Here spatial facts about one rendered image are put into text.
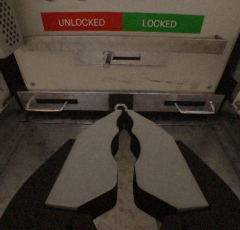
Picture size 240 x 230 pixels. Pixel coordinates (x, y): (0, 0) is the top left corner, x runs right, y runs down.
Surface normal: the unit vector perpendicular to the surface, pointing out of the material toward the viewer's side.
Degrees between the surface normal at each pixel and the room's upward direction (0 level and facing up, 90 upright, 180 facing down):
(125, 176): 0
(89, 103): 90
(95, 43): 90
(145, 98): 90
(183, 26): 90
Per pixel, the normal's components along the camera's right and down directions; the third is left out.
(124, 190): 0.01, -0.77
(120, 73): 0.00, 0.64
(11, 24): 1.00, 0.01
